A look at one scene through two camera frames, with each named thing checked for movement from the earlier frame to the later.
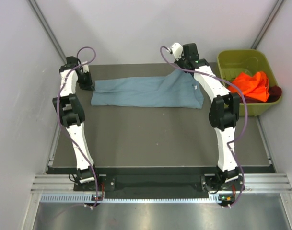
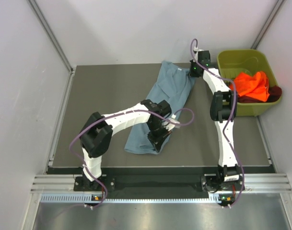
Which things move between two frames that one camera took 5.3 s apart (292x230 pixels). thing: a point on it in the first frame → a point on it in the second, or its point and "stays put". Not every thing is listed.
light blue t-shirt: [179, 89] → [172, 86]
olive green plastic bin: [232, 62] stays put
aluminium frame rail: [278, 182] stays put
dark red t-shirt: [275, 94] stays put
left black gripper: [88, 85] → [158, 141]
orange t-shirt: [255, 86] stays put
